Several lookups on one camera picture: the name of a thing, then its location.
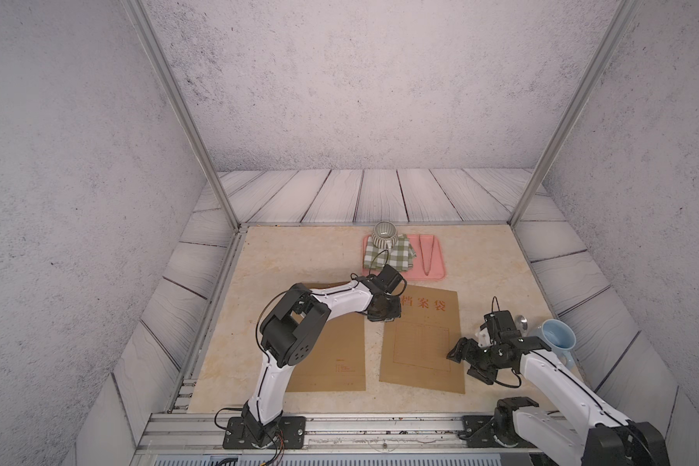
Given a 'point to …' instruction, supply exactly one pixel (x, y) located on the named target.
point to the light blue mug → (561, 340)
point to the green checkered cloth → (400, 256)
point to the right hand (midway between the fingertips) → (459, 361)
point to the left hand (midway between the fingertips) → (403, 319)
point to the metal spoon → (521, 318)
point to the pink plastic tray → (429, 262)
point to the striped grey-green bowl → (384, 235)
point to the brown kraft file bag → (338, 363)
